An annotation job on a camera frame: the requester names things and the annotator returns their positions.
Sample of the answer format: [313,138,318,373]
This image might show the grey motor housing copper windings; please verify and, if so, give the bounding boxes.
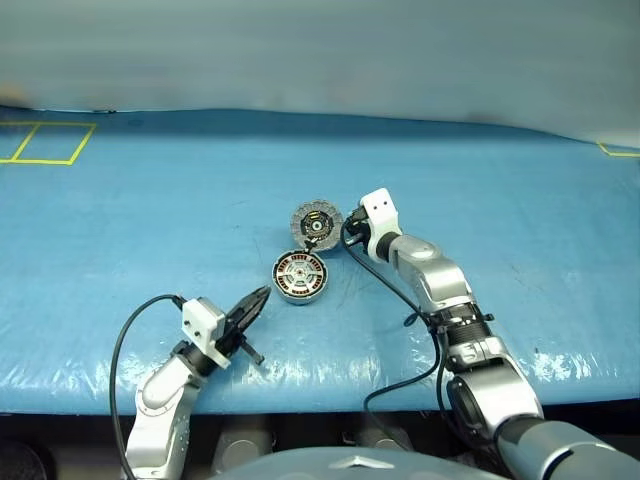
[271,248,330,307]

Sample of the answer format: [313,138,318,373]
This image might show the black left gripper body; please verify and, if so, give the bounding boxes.
[215,312,265,365]

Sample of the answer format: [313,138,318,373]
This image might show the yellow tape double square marking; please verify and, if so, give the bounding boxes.
[0,121,98,167]

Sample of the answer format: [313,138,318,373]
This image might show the blue plastic table cover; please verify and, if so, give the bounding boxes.
[0,104,640,416]

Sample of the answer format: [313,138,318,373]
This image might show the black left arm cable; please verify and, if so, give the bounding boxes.
[109,294,186,480]

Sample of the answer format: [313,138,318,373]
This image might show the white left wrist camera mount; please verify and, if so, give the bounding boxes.
[181,297,232,370]

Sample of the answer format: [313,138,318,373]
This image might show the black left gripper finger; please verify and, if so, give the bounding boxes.
[230,285,272,324]
[234,302,266,335]

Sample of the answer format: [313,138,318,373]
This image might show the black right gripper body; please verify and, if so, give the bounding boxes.
[341,207,374,247]

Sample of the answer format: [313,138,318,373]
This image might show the yellow tape corner marking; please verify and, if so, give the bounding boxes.
[597,141,640,159]

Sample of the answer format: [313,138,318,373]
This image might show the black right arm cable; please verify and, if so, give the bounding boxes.
[341,237,451,436]

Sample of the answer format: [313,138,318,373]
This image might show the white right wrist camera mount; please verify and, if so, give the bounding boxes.
[359,188,404,262]

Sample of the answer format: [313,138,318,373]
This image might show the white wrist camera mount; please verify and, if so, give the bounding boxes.
[359,188,404,262]
[181,297,232,370]

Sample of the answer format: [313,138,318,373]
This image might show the grey rounded shape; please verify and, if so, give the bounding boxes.
[343,419,414,451]
[214,419,275,469]

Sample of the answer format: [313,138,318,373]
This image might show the round motor cover circuit board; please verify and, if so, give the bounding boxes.
[289,198,346,252]

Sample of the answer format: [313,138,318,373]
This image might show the dark rounded shape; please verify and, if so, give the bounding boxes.
[0,439,51,480]

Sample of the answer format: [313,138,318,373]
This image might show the grey robot torso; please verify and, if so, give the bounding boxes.
[209,439,511,480]

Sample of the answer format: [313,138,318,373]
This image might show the black silver spoked rotor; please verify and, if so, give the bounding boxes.
[275,252,324,297]

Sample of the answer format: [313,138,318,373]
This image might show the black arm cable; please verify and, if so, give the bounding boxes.
[341,237,451,436]
[109,294,186,480]

